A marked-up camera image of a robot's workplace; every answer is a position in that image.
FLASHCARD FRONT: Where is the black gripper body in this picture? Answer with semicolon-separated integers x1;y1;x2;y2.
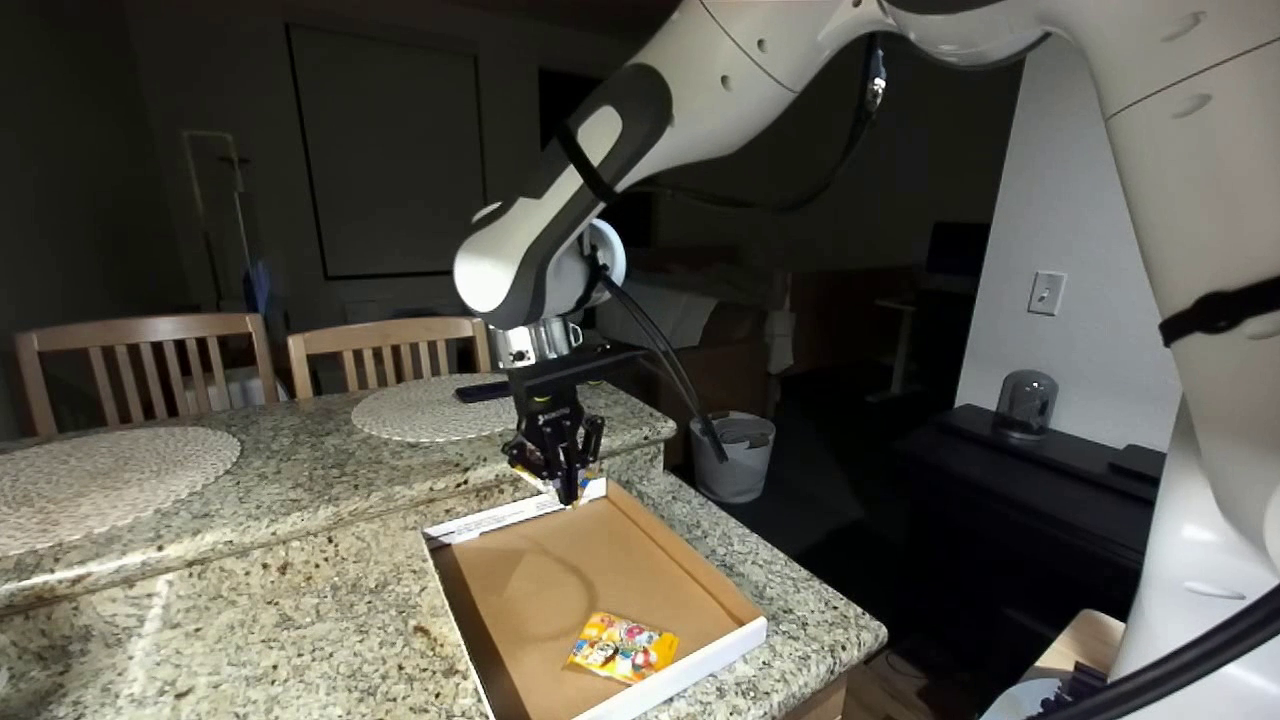
508;382;601;464

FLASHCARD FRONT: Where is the orange cartoon candy sachet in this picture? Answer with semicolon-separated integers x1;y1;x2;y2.
562;609;682;689

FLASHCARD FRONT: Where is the shallow brown cardboard box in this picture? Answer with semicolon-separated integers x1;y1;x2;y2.
419;474;772;720

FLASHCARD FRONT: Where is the round pale woven placemat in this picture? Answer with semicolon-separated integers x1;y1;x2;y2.
346;373;521;448
0;418;243;559

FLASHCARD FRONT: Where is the white bag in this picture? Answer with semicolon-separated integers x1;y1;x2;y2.
595;284;732;350

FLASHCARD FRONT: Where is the white bucket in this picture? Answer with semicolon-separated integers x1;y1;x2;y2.
686;409;779;506

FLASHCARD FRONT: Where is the brown cardboard carton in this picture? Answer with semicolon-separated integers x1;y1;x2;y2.
623;336;774;424

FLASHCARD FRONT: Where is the light wooden chair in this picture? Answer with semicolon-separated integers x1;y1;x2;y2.
283;310;495;404
12;309;278;438

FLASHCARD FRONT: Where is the pale metal stand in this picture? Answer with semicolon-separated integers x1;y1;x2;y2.
176;122;258;314

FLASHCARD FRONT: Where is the dark low cabinet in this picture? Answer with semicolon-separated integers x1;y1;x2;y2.
896;400;1170;633

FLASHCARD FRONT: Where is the small metal kettle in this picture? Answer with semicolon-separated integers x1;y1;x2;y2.
992;366;1058;437

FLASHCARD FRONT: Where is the pale wooden board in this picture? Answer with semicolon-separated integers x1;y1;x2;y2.
1033;609;1133;684

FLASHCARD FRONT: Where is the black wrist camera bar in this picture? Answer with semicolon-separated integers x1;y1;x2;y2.
452;347;645;409

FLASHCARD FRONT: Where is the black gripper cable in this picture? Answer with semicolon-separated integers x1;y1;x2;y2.
582;32;896;464

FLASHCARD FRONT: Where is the dark framed wall board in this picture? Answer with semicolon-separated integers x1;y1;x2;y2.
283;20;495;284

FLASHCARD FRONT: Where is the white light switch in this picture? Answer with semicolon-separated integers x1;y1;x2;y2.
1023;268;1071;321

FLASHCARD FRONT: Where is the thick black base cable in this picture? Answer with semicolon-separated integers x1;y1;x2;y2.
1034;585;1280;720

